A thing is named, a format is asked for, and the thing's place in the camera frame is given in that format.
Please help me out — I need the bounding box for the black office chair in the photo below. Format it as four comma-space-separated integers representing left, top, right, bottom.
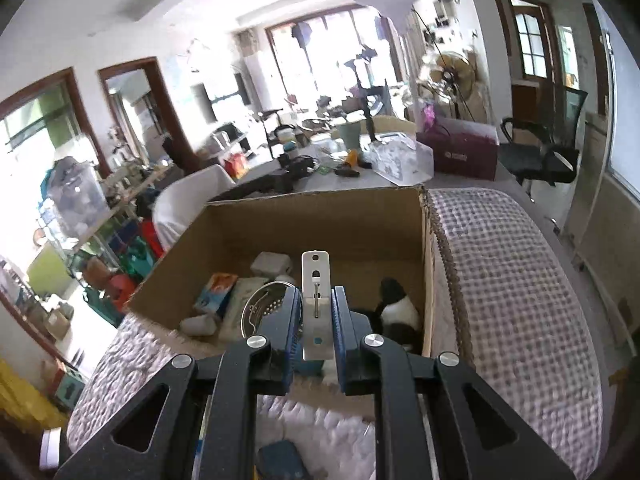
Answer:
500, 85, 588, 196

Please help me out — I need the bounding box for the metal strainer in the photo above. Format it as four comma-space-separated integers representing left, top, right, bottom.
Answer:
241, 281, 301, 346

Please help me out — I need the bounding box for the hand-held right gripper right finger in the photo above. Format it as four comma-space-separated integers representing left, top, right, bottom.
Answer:
330, 286, 576, 480

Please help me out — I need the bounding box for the yellow crate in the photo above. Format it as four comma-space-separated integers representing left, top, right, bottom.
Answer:
0, 360, 66, 436

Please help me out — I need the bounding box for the white power adapter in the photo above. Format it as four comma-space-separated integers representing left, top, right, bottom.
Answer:
250, 251, 293, 278

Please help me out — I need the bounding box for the white plastic bracket piece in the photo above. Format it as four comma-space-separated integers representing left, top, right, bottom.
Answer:
301, 250, 332, 361

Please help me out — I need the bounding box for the maroon box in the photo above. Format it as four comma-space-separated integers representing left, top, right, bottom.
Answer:
416, 117, 501, 182

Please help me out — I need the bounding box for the white plastic cylinder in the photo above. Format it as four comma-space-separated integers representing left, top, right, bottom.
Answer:
180, 312, 218, 337

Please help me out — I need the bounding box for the white covered chair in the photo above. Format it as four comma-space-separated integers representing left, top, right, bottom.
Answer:
152, 164, 236, 251

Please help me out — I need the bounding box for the long black case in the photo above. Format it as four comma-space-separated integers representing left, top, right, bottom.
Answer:
215, 169, 297, 202

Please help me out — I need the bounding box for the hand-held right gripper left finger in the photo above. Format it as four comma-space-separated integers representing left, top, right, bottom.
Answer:
55, 285, 306, 480

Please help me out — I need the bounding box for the gold standing fan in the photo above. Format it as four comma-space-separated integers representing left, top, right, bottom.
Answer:
420, 52, 476, 121

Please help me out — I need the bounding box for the panda plush toy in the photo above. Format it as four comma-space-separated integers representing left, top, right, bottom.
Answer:
350, 277, 423, 353

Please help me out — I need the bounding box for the cardboard box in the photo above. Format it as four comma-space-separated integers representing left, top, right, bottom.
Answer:
124, 186, 437, 361

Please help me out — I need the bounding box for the blue orange printed box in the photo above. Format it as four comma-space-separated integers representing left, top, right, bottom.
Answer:
192, 272, 240, 318

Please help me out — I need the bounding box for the clear plastic storage bin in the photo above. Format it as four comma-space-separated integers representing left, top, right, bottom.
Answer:
45, 157, 111, 241

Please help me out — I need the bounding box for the clear plastic container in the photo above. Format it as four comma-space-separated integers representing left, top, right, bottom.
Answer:
367, 132, 435, 183

